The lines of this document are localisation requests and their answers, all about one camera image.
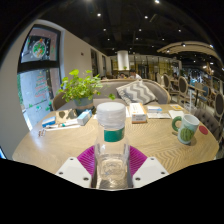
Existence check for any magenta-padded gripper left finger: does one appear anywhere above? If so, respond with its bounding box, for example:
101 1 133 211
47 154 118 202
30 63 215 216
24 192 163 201
54 145 98 189

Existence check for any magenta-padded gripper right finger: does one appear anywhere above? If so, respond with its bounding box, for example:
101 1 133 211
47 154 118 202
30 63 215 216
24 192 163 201
127 145 170 189

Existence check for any clear plastic bottle green label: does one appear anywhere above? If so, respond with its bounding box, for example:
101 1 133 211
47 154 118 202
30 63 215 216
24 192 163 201
94 101 131 190

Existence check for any white printed leaflet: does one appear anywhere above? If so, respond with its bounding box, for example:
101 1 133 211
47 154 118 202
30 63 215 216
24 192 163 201
147 112 172 120

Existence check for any light blue tissue box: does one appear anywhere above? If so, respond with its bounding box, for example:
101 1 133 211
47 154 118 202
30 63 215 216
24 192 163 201
76 109 93 126

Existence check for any white mug green cactus print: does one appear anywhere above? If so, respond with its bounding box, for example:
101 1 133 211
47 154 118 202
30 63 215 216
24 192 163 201
171 113 201 145

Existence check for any white cardboard box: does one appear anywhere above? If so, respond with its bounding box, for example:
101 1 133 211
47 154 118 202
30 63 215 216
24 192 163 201
128 102 148 124

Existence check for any small blue white box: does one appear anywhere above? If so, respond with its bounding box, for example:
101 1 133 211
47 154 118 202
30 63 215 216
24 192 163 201
146 105 163 113

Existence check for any flat round red coaster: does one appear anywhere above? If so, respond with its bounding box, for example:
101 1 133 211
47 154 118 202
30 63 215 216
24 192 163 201
198 124 210 136

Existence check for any yellow square card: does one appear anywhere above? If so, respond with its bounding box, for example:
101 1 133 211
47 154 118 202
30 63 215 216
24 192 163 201
169 103 185 111

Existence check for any grey tufted armchair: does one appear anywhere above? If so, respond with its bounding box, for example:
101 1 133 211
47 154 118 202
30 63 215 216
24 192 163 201
193 107 223 141

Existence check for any grey white chevron pillow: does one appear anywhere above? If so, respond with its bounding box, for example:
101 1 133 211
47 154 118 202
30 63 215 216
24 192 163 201
115 79 158 106

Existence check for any green potted plant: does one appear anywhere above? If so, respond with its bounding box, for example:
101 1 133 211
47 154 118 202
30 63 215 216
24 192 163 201
57 68 116 108

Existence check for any grey curved sofa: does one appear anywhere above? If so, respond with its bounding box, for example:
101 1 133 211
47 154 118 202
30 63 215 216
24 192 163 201
51 78 172 112

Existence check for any group of dining chairs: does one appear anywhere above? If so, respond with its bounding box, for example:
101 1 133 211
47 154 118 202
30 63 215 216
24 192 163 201
161 71 224 134

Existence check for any white round column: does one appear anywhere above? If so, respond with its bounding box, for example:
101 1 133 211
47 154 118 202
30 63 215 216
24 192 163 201
116 49 130 71

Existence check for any group of ceiling spotlights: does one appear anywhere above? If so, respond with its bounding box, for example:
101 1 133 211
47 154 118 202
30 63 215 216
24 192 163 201
83 0 214 51

